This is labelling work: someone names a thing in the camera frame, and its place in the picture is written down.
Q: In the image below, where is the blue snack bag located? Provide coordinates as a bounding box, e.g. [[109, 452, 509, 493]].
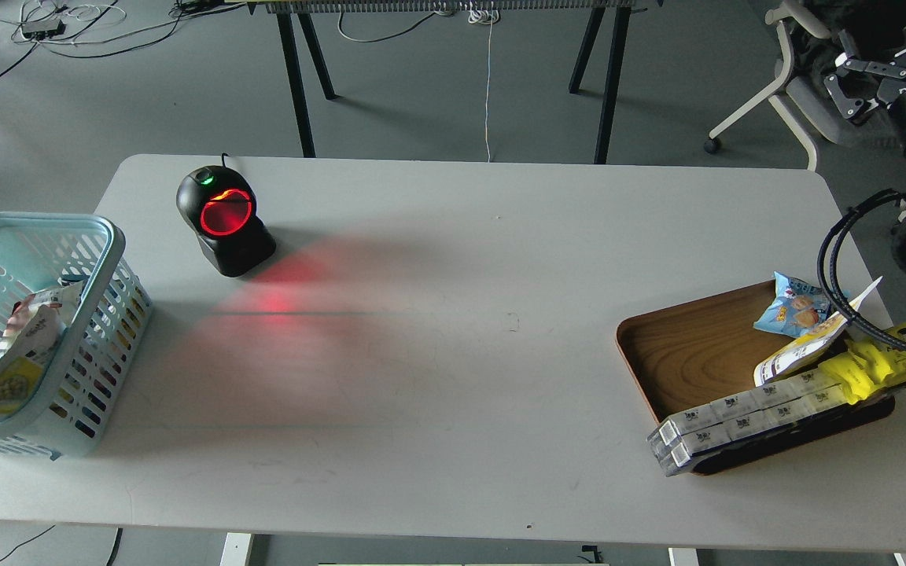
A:
[[753, 271, 837, 338]]

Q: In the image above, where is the yellow cartoon snack pack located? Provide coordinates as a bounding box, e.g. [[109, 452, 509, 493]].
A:
[[817, 322, 906, 404]]

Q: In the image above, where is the black barcode scanner red window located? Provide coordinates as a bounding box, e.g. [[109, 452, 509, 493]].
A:
[[176, 152, 277, 278]]

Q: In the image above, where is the black background table frame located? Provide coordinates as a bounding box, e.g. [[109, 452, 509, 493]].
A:
[[217, 7, 632, 164]]

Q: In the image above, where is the red white snack bag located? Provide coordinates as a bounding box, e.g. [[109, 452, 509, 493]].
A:
[[0, 274, 89, 351]]

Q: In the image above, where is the light blue plastic basket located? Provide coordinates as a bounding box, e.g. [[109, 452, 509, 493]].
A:
[[0, 212, 152, 460]]

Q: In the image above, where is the white hanging cord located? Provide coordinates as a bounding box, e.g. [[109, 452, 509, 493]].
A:
[[467, 8, 501, 163]]

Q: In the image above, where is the floor cables and power strip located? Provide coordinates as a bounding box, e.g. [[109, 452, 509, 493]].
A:
[[0, 0, 218, 108]]

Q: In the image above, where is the long silver snack box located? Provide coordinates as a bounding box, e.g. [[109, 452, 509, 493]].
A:
[[646, 369, 851, 476]]

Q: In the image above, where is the white office chair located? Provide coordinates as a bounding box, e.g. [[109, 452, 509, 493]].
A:
[[702, 1, 899, 171]]

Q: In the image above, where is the brown wooden tray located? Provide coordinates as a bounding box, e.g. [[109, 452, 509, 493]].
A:
[[616, 281, 896, 476]]

